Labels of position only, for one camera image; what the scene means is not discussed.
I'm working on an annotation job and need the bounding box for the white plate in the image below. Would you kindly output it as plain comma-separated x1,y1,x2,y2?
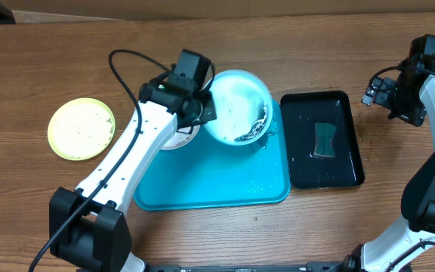
162,125,200,150

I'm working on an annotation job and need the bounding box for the light blue plate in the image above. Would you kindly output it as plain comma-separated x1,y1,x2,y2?
204,70,273,146

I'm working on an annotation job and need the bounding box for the dark green sponge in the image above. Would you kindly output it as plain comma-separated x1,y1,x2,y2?
313,122,336,158

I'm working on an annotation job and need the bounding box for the yellow green plate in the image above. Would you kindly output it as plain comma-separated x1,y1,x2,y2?
47,97,116,161

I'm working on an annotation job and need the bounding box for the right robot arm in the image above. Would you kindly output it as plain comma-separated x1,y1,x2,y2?
327,34,435,272

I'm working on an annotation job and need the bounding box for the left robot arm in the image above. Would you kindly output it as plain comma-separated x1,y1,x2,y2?
29,49,217,272

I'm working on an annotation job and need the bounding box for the teal plastic tray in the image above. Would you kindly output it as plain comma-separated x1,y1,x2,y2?
134,104,291,211

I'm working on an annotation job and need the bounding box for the black plastic tray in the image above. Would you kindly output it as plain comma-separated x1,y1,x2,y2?
280,91,365,190

